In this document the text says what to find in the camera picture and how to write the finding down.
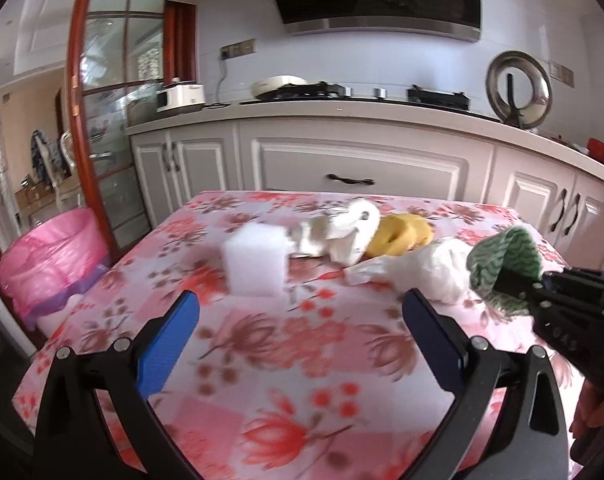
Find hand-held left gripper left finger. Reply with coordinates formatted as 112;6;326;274
34;290;203;480

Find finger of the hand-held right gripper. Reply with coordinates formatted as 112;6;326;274
494;266;548;313

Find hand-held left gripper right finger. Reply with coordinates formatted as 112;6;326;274
402;287;568;480

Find green patterned cloth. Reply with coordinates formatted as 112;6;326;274
466;226;545;318

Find white foam block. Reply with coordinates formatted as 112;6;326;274
221;225;295;298

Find white printed paper wrapper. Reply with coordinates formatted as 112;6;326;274
327;199;381;266

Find trash bin with pink bag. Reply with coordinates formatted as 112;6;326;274
0;208;111;333

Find pink floral tablecloth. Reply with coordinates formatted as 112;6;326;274
12;190;583;480

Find black lid stand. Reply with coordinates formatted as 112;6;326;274
502;74;529;129

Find light wooden dining table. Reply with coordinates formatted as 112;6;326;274
14;187;83;226

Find white kitchen base cabinet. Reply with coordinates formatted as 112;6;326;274
124;99;604;272

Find steel pot lid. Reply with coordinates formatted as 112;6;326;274
486;51;553;128

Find cardboard boxes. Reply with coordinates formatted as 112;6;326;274
14;175;58;211

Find black gas stove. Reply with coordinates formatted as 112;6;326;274
272;80;471;111

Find white ornate chair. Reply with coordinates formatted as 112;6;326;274
57;130;84;206

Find dark patterned clothes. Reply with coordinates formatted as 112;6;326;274
29;129;63;183

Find wooden framed glass sliding door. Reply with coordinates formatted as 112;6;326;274
67;0;198;256

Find white rice cooker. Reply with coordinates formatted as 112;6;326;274
155;77;206;113

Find wall switch plate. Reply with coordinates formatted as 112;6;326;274
549;60;575;85

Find black power cable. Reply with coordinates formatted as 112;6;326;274
207;57;231;110

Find wall power outlet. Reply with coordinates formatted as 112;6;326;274
219;39;258;60

